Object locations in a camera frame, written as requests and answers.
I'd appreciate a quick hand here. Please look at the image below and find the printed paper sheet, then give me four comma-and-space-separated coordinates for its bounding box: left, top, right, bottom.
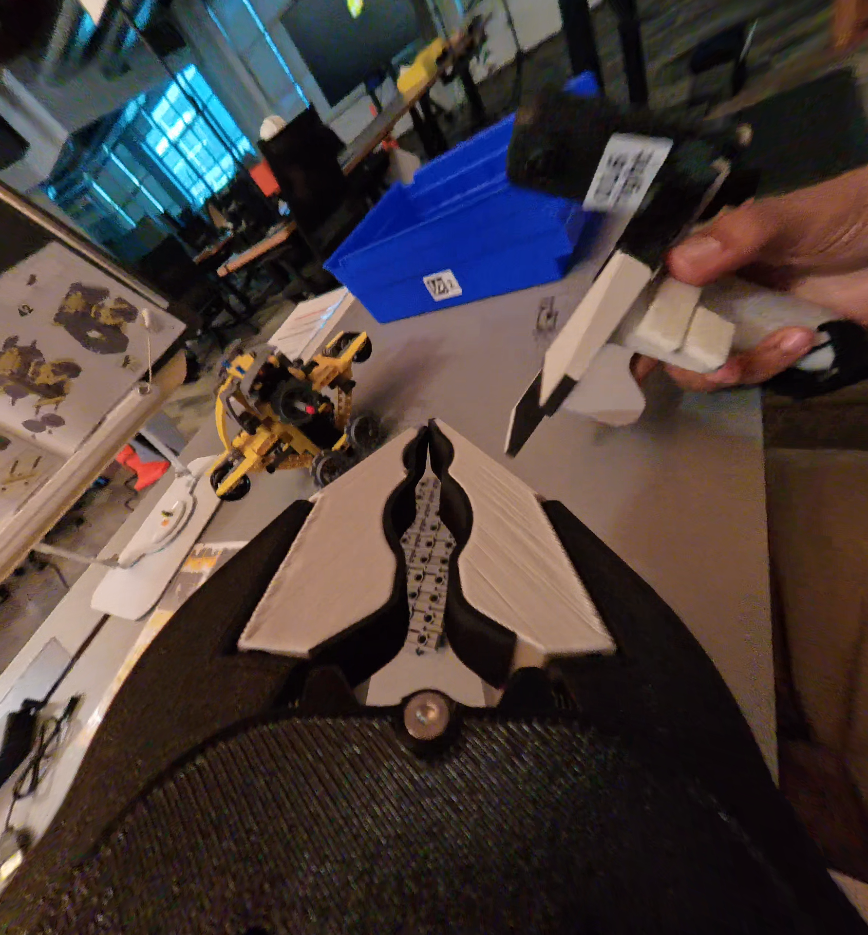
267, 287, 353, 360

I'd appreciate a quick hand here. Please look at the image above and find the blue plastic storage bin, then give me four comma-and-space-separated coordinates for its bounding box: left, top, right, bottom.
323, 72, 604, 324

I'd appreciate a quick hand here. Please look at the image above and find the black usb cable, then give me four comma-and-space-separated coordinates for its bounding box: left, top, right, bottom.
0, 692, 86, 881

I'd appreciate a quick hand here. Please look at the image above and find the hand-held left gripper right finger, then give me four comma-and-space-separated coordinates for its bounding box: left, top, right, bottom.
427, 418, 618, 672

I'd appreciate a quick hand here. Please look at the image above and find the yellow black sticker sheet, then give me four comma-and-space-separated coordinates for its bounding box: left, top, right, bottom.
138, 539, 251, 644

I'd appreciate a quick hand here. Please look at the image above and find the yellow black brick vehicle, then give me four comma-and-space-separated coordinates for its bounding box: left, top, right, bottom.
209, 330, 390, 505

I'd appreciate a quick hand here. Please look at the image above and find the open instruction booklet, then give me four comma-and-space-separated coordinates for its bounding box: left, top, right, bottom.
0, 241, 188, 527

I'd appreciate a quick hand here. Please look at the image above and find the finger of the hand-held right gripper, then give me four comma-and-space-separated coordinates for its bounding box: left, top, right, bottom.
504, 250, 656, 459

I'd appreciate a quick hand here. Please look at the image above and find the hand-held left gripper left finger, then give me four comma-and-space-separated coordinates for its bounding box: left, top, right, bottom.
237, 422, 435, 658

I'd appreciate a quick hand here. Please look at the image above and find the person's right hand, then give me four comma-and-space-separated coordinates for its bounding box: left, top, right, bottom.
633, 157, 868, 394

